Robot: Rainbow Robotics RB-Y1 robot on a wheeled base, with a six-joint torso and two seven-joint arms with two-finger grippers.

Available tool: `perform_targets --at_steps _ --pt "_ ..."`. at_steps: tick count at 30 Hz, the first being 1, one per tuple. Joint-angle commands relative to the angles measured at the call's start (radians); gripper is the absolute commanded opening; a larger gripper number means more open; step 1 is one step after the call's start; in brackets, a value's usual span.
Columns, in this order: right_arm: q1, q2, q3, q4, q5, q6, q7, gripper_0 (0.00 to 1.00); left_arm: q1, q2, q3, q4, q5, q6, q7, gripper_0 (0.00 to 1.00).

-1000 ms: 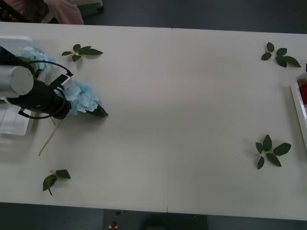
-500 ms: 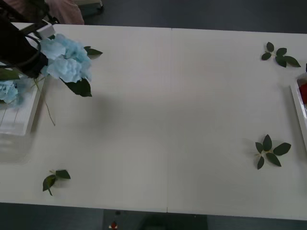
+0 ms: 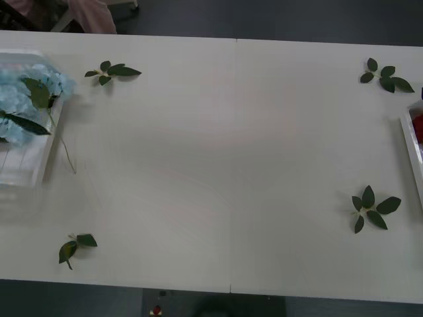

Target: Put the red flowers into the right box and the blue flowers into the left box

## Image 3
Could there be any red rose with stem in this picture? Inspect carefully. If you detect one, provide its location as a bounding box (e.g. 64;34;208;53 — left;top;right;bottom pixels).
411;114;423;145

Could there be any shallow white box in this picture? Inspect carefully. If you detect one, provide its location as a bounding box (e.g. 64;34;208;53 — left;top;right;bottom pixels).
399;100;423;212
0;48;67;199

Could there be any person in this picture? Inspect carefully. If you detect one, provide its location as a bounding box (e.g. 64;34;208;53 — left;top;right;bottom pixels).
5;0;118;34

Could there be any small green leaf sprig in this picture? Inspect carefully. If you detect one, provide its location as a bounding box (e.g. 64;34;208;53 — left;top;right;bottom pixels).
58;233;98;271

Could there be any white chair frame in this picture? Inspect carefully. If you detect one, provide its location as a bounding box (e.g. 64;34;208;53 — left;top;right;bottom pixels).
50;6;76;33

